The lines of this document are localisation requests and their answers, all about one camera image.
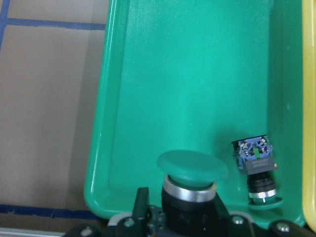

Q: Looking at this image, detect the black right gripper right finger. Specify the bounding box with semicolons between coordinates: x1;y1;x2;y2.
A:
214;194;230;230

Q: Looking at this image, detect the green conveyor belt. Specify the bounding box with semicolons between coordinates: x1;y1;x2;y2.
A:
0;227;65;237

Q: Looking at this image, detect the yellow plastic tray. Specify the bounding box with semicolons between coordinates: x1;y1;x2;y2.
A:
302;0;316;232

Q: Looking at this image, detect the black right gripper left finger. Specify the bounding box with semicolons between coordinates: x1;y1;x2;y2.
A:
131;187;150;226

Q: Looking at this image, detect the green plastic tray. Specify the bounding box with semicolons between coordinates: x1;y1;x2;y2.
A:
84;0;305;228

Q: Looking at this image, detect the green push button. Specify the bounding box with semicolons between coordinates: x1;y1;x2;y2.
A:
157;150;228;237
232;134;283;209

